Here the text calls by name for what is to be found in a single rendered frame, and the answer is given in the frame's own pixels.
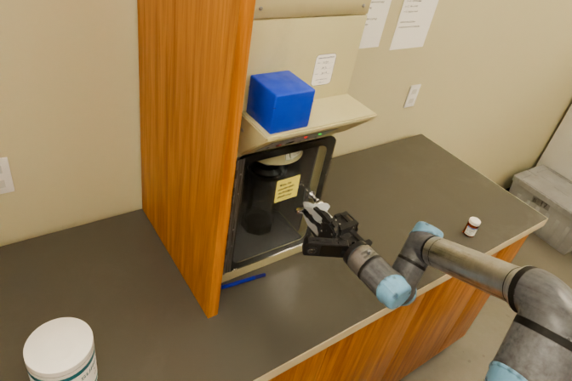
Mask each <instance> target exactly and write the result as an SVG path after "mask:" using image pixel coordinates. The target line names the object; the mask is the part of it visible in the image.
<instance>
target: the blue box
mask: <svg viewBox="0 0 572 381"><path fill-rule="evenodd" d="M314 94H315V89H314V88H312V87H311V86H310V85H308V84H307V83H306V82H304V81H303V80H301V79H300V78H298V77H297V76H296V75H295V74H294V73H292V72H291V71H277V72H269V73H262V74H255V75H251V77H250V84H249V96H248V103H247V110H246V112H247V113H248V114H249V115H250V116H251V117H253V118H254V119H255V120H256V121H257V122H258V123H259V124H260V125H261V126H262V127H263V128H264V129H265V130H266V131H267V132H268V133H269V134H276V133H280V132H284V131H289V130H293V129H297V128H304V127H307V126H308V122H309V118H310V114H311V110H312V102H314V101H313V99H314Z"/></svg>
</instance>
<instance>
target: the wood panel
mask: <svg viewBox="0 0 572 381"><path fill-rule="evenodd" d="M137 9H138V44H139V79H140V149H141V185H142V209H143V211H144V212H145V214H146V216H147V218H148V219H149V220H150V222H151V224H152V226H153V228H154V229H155V231H156V232H157V234H158V236H159V237H160V239H161V241H162V242H163V245H164V246H165V247H166V249H167V251H168V252H169V255H170V256H171V258H172V260H173V261H174V263H175V264H176V266H177V268H178V269H179V271H180V273H181V274H182V276H183V277H184V279H185V281H186V283H187V285H188V287H189V288H190V289H191V291H192V293H193V295H194V296H195V298H196V300H197V301H198V303H199V304H200V306H201V308H202V309H203V312H204V313H205V315H206V316H207V318H208V319H209V318H210V317H212V316H216V315H218V309H219V302H220V288H221V281H222V274H223V267H224V259H225V252H226V239H227V232H228V225H229V218H230V211H231V203H232V190H233V183H234V175H235V168H236V161H237V148H238V141H239V134H240V126H241V119H242V112H243V98H244V91H245V84H246V77H247V70H248V63H249V50H250V42H251V35H252V28H253V21H254V13H255V0H137Z"/></svg>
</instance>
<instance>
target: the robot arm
mask: <svg viewBox="0 0 572 381"><path fill-rule="evenodd" d="M303 204H304V209H306V210H307V211H308V212H305V213H303V216H304V218H305V220H306V223H307V225H308V226H309V229H310V231H311V233H312V234H313V235H314V237H309V236H306V237H305V238H304V241H303V245H302V252H303V254H304V255H308V256H322V257H335V258H343V260H344V262H345V263H346V264H347V266H348V268H349V269H350V270H351V271H352V272H353V273H354V274H355V275H356V276H357V277H358V278H359V279H360V280H361V281H362V282H363V283H364V284H365V285H366V286H367V288H368V289H369V290H370V291H371V292H372V293H373V294H374V295H375V296H376V297H377V299H378V300H379V301H380V302H381V303H383V304H384V305H385V306H386V307H387V308H388V309H391V310H394V309H395V308H398V307H399V306H406V305H409V304H412V303H413V302H414V301H415V298H416V295H417V289H416V287H417V285H418V283H419V281H420V279H421V277H422V276H423V274H424V272H425V270H426V267H427V266H428V265H429V266H431V267H432V268H435V269H437V270H440V271H442V272H443V273H445V274H447V275H449V276H453V277H454V278H456V279H458V280H460V281H463V282H465V283H467V284H469V285H471V286H473V287H475V288H477V289H480V290H482V291H484V292H486V293H488V294H490V295H492V296H494V297H497V298H498V299H501V300H503V301H505V302H507V303H508V305H509V307H510V308H511V309H512V310H513V311H514V312H516V313H517V314H516V316H515V318H514V320H513V322H512V324H511V326H510V328H509V330H508V332H507V333H506V336H505V337H504V339H503V341H502V343H501V345H500V348H499V349H498V351H497V353H496V355H495V358H494V360H493V361H492V362H490V364H489V370H488V372H487V374H486V376H485V379H484V381H572V289H571V288H570V287H569V286H568V285H566V284H565V283H564V282H563V281H562V280H560V279H559V278H558V277H556V276H555V275H553V274H552V273H550V272H548V271H546V270H543V269H540V268H537V267H534V266H532V265H525V266H523V267H520V266H517V265H514V264H511V263H508V262H506V261H504V260H501V259H498V258H495V257H492V256H490V255H488V254H485V253H481V252H479V251H476V250H474V249H471V248H469V247H465V246H462V245H460V244H458V243H455V242H452V241H449V240H446V239H443V232H442V231H441V230H440V229H438V228H436V227H435V226H433V225H429V224H428V223H426V222H423V221H419V222H417V223H416V225H415V227H414V228H413V230H412V231H411V232H410V233H409V237H408V239H407V241H406V242H405V243H404V245H403V248H402V250H401V251H400V253H399V255H398V256H397V258H396V260H395V262H394V264H393V266H390V265H389V264H388V263H387V262H386V261H385V260H384V259H383V258H382V257H381V256H380V255H379V254H378V253H377V252H376V251H375V250H374V249H373V248H372V247H371V245H372V243H373V242H372V241H371V240H370V239H368V240H366V241H365V240H364V239H363V238H362V237H361V236H360V235H359V234H358V224H359V223H358V222H357V221H356V220H355V219H354V218H353V217H352V216H351V215H350V214H349V213H348V212H347V211H345V212H343V213H337V214H335V216H334V217H333V218H331V217H330V214H329V213H328V210H329V208H330V205H329V204H328V203H318V204H313V203H310V202H303ZM310 214H311V215H312V216H311V215H310ZM347 215H349V216H350V217H351V218H352V219H353V221H351V220H350V219H349V218H348V217H347ZM355 226H356V228H355Z"/></svg>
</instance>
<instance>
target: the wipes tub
mask: <svg viewBox="0 0 572 381"><path fill-rule="evenodd" d="M23 356H24V360H25V364H26V369H27V371H28V375H29V378H30V380H31V381H97V378H98V370H97V363H96V355H95V348H94V337H93V333H92V330H91V328H90V326H89V325H88V324H87V323H86V322H84V321H82V320H80V319H77V318H73V317H62V318H57V319H54V320H52V321H48V322H46V323H44V324H42V326H40V327H38V328H37V329H36V330H35V331H34V332H33V333H32V334H31V335H30V336H29V338H28V339H27V340H26V343H25V346H24V349H23Z"/></svg>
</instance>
